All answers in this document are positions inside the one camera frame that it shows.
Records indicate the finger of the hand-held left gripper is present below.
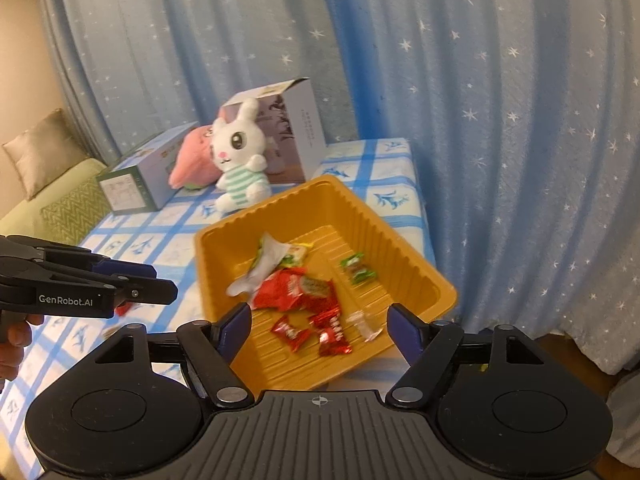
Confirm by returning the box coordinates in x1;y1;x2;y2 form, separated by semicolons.
114;279;180;307
0;234;159;288

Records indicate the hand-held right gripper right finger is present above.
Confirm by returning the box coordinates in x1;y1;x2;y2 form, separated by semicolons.
387;302;548;408

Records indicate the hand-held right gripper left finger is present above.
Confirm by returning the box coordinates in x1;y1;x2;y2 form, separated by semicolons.
94;302;253;408

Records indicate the clear brown candy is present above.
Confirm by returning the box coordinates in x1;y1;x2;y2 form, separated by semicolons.
347;310;383;343

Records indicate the plain red snack packet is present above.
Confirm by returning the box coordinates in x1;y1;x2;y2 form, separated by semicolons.
248;267;307;311

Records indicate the orange plastic tray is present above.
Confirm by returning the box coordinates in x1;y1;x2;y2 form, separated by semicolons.
194;176;458;392

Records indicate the green candy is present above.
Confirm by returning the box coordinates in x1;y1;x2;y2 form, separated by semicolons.
340;253;378;287

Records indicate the white and green snack packet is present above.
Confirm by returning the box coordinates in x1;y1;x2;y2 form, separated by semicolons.
226;232;291;297

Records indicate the yellow candy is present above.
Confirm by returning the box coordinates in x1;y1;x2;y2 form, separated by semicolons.
280;242;313;267

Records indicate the person's left hand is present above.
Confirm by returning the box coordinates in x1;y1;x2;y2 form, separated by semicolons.
0;312;46;382

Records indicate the green zigzag cushion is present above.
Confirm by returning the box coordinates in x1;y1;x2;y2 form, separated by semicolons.
40;177;113;248

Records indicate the green and white carton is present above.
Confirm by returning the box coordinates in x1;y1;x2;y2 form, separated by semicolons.
96;121;200;216

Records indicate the green covered sofa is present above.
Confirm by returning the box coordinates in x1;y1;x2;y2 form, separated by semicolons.
0;157;108;236

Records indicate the pink plush toy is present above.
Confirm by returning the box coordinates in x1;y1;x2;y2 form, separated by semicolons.
167;125;223;191

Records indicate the blue checked tablecloth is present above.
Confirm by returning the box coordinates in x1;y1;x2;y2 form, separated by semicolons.
0;137;436;441

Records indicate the beige cushion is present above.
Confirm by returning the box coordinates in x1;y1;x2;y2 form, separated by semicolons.
2;108;88;201

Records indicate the white rabbit plush toy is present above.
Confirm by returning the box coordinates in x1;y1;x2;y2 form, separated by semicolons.
207;97;273;213

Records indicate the white and brown box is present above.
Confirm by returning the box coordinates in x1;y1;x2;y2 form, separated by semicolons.
220;77;328;184

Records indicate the blue star curtain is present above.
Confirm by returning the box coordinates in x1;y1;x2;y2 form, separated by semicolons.
35;0;640;376

